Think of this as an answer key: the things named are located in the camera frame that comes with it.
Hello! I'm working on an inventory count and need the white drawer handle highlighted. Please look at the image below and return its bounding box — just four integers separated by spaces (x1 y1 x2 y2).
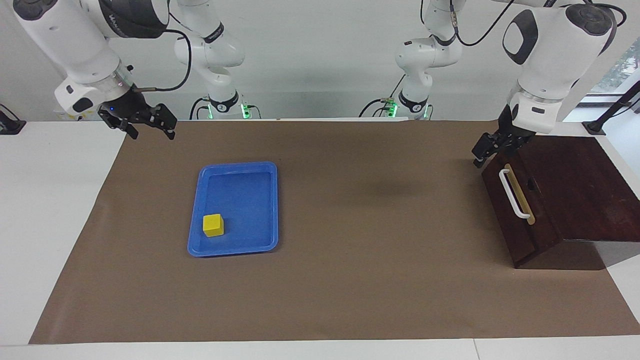
498 168 532 220

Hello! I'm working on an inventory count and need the wooden drawer with dark front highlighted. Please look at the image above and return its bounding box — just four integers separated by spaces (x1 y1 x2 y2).
481 145 562 268

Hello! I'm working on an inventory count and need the yellow cube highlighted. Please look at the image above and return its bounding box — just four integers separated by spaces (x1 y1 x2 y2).
202 213 225 238

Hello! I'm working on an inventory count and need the white power box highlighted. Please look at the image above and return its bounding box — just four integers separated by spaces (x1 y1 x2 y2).
54 107 101 122

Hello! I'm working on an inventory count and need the dark wooden cabinet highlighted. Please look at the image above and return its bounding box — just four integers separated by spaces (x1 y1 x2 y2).
510 134 640 271

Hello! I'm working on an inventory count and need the black clamp stand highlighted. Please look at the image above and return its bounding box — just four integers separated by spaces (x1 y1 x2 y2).
582 80 640 137

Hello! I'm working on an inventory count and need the blue plastic tray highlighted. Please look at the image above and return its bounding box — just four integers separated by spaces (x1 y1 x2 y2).
187 161 279 258

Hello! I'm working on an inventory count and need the window with greenery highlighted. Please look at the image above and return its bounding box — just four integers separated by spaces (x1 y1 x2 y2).
590 37 640 96

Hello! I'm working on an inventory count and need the brown table mat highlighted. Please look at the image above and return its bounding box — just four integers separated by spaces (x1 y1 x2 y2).
28 119 640 345

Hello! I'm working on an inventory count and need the black base cable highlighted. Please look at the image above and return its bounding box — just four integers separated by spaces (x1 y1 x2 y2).
189 97 211 121
358 75 406 118

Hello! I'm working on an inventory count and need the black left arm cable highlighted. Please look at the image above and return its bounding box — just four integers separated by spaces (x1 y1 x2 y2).
447 0 628 48

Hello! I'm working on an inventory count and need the black desk mount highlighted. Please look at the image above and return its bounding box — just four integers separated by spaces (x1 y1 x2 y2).
0 103 27 136

